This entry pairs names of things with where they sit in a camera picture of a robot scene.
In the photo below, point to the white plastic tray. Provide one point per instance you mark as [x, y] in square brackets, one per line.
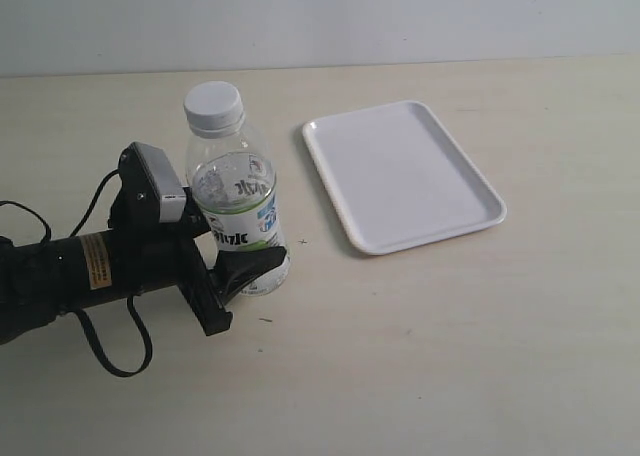
[397, 179]

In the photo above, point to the clear plastic water bottle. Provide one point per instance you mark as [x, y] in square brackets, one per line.
[233, 182]

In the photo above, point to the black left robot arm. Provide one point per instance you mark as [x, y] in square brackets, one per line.
[43, 281]

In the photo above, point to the white bottle cap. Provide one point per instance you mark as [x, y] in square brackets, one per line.
[213, 105]

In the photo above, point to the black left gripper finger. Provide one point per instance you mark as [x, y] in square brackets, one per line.
[233, 271]

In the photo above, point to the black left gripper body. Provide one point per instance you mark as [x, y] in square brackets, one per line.
[147, 255]

